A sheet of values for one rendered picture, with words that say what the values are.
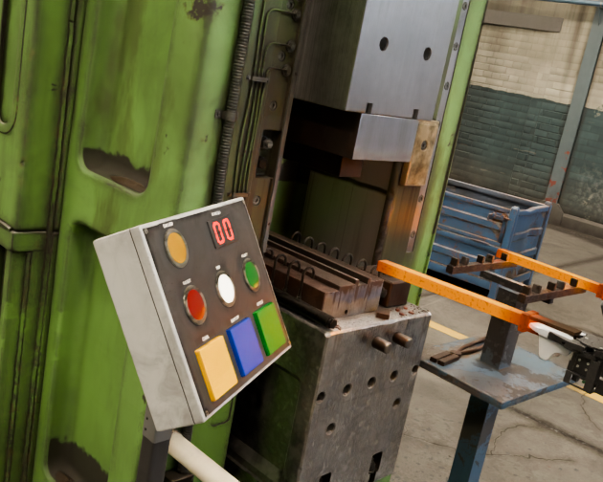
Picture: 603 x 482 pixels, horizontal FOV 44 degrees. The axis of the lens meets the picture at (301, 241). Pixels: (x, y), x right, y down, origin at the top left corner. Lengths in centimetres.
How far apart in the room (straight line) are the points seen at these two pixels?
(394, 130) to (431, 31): 22
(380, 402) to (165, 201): 72
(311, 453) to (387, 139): 70
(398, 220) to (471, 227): 350
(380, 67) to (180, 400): 81
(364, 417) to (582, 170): 793
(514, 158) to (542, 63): 120
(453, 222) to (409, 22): 398
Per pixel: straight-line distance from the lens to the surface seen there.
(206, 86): 141
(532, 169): 977
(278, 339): 126
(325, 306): 160
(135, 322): 104
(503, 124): 998
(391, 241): 196
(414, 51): 161
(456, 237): 547
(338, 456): 177
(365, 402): 176
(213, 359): 107
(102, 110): 174
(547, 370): 214
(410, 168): 190
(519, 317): 146
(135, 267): 102
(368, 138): 155
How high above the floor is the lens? 146
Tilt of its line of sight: 14 degrees down
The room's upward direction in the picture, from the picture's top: 11 degrees clockwise
